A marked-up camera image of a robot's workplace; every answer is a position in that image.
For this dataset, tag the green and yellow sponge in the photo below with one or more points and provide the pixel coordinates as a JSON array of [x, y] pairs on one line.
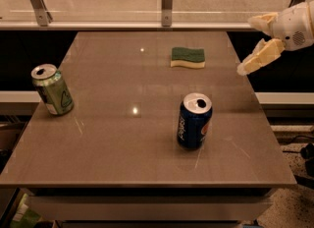
[[189, 58]]

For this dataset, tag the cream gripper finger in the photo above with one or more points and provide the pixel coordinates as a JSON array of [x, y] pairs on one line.
[[263, 22], [264, 53]]

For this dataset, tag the green soda can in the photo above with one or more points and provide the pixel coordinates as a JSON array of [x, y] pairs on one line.
[[52, 88]]

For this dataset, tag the left metal rail bracket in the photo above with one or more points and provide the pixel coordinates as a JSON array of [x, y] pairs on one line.
[[42, 15]]

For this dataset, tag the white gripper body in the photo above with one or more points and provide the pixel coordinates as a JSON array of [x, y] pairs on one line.
[[291, 28]]

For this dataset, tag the green bag under table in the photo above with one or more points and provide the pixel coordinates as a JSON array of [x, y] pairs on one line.
[[24, 216]]

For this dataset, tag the blue Pepsi can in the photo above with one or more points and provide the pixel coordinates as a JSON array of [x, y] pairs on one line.
[[194, 118]]

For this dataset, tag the middle metal rail bracket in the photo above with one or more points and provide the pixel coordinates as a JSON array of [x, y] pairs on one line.
[[166, 12]]

